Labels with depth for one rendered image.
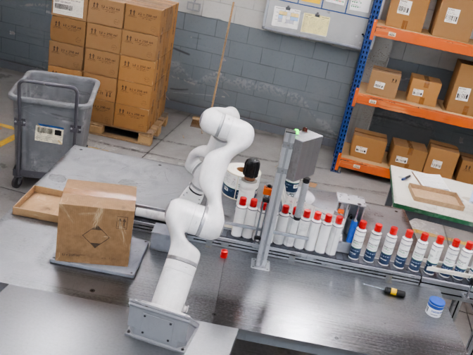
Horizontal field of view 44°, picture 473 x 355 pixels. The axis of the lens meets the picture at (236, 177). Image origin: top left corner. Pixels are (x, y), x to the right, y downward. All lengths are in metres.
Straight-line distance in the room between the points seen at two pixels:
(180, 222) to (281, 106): 5.12
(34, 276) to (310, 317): 1.13
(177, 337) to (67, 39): 4.43
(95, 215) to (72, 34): 3.87
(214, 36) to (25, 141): 3.14
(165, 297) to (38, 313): 0.47
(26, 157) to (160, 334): 3.00
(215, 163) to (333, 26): 4.75
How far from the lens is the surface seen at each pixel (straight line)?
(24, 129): 4.83
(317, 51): 7.04
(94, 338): 2.21
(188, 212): 2.21
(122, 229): 2.46
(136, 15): 5.90
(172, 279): 2.17
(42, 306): 2.35
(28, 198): 3.08
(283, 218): 2.78
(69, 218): 2.45
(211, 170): 2.25
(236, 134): 2.30
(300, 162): 2.51
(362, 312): 2.64
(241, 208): 2.76
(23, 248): 2.68
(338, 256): 2.91
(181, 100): 7.48
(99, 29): 6.03
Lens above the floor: 2.24
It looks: 23 degrees down
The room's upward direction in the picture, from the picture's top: 11 degrees clockwise
